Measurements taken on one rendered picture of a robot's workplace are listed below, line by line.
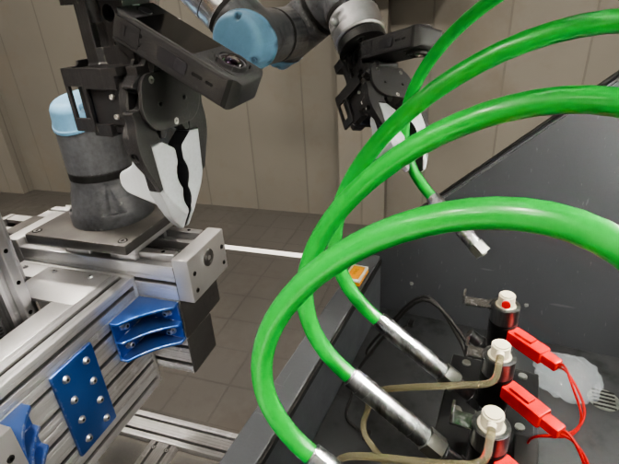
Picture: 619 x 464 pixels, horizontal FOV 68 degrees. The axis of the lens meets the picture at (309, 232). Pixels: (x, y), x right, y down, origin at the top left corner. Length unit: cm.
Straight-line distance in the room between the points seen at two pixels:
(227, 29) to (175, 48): 28
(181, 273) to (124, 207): 16
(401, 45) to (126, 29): 33
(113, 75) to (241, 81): 10
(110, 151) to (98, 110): 45
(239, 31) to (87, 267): 57
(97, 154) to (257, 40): 38
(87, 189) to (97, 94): 49
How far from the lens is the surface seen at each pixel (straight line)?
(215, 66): 36
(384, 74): 64
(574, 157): 78
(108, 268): 96
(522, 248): 83
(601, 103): 27
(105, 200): 90
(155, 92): 40
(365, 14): 69
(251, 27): 63
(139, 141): 39
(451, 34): 55
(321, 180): 322
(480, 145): 300
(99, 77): 42
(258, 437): 58
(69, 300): 91
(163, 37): 38
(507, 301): 50
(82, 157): 89
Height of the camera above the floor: 139
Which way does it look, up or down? 27 degrees down
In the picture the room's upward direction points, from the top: 3 degrees counter-clockwise
